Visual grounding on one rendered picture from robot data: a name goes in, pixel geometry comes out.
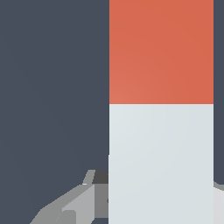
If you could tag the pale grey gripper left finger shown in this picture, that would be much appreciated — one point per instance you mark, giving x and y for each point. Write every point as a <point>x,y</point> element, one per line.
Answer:
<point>78,201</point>

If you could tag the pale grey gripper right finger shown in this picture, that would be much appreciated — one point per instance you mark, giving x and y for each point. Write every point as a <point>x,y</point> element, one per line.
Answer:
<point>218,204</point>

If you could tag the orange and white peg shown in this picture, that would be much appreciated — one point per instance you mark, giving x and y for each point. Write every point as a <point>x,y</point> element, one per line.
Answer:
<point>161,116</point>

